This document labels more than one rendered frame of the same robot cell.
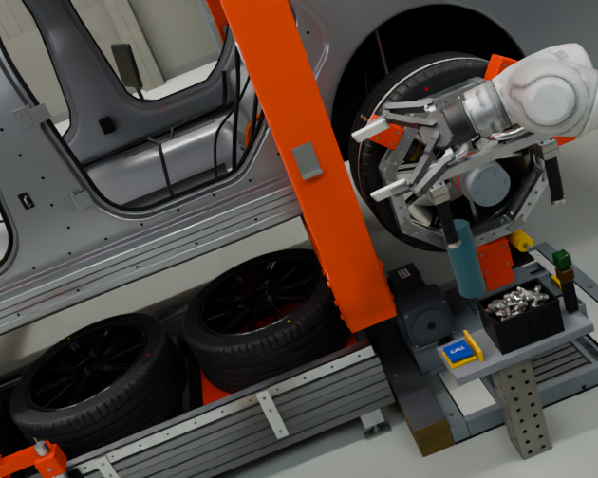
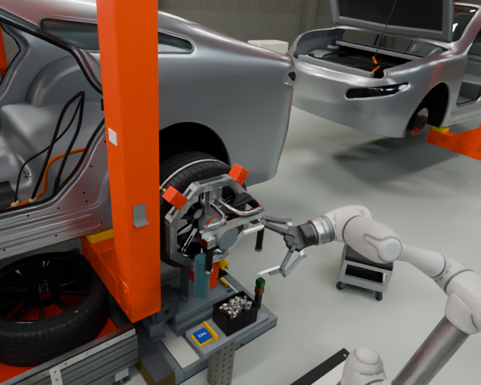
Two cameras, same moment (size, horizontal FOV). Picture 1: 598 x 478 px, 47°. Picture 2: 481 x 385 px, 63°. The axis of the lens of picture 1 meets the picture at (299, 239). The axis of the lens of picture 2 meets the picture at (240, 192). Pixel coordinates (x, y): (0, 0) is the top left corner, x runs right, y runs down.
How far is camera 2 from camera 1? 76 cm
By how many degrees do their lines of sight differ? 37
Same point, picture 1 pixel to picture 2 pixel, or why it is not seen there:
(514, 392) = (224, 356)
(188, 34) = not seen: outside the picture
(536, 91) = (388, 244)
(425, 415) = (161, 371)
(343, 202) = (152, 241)
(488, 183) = (228, 236)
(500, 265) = (212, 277)
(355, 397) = (115, 362)
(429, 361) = (156, 332)
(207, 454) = not seen: outside the picture
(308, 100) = (152, 177)
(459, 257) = (202, 276)
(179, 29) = not seen: outside the picture
